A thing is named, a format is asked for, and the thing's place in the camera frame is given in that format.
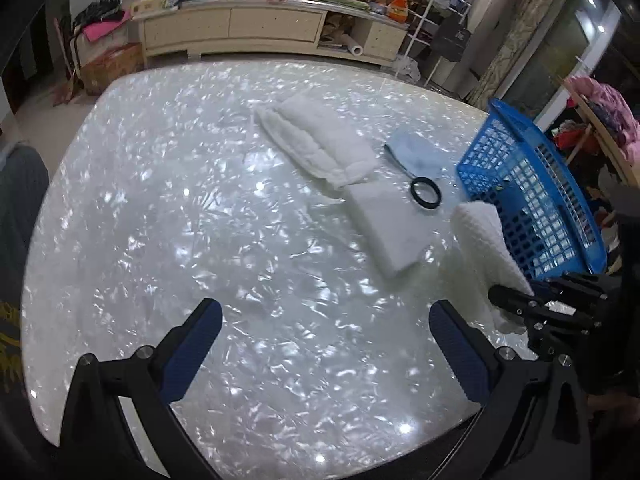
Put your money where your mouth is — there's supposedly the white waffle towel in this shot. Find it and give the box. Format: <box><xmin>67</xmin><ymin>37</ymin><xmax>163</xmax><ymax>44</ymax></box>
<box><xmin>450</xmin><ymin>202</ymin><xmax>534</xmax><ymax>335</ymax></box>

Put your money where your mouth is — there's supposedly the white foam sponge block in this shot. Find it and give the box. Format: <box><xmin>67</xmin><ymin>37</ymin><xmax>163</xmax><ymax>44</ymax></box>
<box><xmin>345</xmin><ymin>181</ymin><xmax>437</xmax><ymax>280</ymax></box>

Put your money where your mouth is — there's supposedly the blue plastic basket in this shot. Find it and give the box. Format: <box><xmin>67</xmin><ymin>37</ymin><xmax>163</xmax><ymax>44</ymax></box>
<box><xmin>457</xmin><ymin>99</ymin><xmax>606</xmax><ymax>280</ymax></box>

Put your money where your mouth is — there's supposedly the black ring strap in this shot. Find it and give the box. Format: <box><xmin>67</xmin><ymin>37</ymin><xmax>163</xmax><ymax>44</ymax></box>
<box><xmin>383</xmin><ymin>143</ymin><xmax>444</xmax><ymax>210</ymax></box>

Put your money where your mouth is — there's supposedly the light blue cloth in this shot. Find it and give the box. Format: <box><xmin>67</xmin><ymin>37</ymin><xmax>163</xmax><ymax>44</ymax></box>
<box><xmin>384</xmin><ymin>130</ymin><xmax>449</xmax><ymax>180</ymax></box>

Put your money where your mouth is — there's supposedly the white quilted cloth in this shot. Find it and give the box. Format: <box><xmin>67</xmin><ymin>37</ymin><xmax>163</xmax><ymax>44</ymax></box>
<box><xmin>255</xmin><ymin>94</ymin><xmax>378</xmax><ymax>190</ymax></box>

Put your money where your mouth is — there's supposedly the wooden side table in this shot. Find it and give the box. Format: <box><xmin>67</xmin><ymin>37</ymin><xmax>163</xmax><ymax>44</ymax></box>
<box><xmin>561</xmin><ymin>80</ymin><xmax>639</xmax><ymax>188</ymax></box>

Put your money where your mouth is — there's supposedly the pink clothes pile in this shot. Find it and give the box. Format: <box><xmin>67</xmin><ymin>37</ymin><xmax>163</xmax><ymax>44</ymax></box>
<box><xmin>565</xmin><ymin>76</ymin><xmax>639</xmax><ymax>165</ymax></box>

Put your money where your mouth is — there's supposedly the black shopping bag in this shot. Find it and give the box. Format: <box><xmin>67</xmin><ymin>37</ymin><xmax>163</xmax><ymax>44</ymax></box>
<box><xmin>431</xmin><ymin>14</ymin><xmax>471</xmax><ymax>63</ymax></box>

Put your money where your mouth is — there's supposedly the cardboard box on floor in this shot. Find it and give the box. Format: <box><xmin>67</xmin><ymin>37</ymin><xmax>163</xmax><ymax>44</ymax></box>
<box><xmin>80</xmin><ymin>42</ymin><xmax>144</xmax><ymax>96</ymax></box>

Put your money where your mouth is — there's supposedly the patterned curtain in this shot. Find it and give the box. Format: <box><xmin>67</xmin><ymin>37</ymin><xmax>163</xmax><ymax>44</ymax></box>
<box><xmin>466</xmin><ymin>0</ymin><xmax>554</xmax><ymax>110</ymax></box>

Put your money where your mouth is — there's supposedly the silver standing air conditioner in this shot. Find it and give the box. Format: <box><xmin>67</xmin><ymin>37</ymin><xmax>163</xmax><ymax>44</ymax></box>
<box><xmin>444</xmin><ymin>0</ymin><xmax>518</xmax><ymax>99</ymax></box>

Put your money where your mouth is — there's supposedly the cream tv cabinet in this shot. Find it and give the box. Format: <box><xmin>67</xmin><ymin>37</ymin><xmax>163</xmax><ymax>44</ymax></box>
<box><xmin>134</xmin><ymin>0</ymin><xmax>406</xmax><ymax>66</ymax></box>

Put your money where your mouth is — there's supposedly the paper roll in cabinet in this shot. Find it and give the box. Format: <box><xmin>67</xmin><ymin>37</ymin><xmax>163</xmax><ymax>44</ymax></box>
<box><xmin>338</xmin><ymin>35</ymin><xmax>363</xmax><ymax>56</ymax></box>

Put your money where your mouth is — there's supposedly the orange bag on cabinet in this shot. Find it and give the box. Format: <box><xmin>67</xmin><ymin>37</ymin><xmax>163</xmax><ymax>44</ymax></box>
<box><xmin>386</xmin><ymin>0</ymin><xmax>409</xmax><ymax>24</ymax></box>

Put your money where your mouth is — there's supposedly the pink folder on chair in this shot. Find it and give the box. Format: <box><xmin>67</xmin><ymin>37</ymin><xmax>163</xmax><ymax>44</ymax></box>
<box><xmin>82</xmin><ymin>11</ymin><xmax>131</xmax><ymax>42</ymax></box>

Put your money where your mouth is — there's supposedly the white wire shelf rack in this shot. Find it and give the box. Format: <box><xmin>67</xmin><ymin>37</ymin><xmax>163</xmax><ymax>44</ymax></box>
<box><xmin>396</xmin><ymin>0</ymin><xmax>471</xmax><ymax>87</ymax></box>

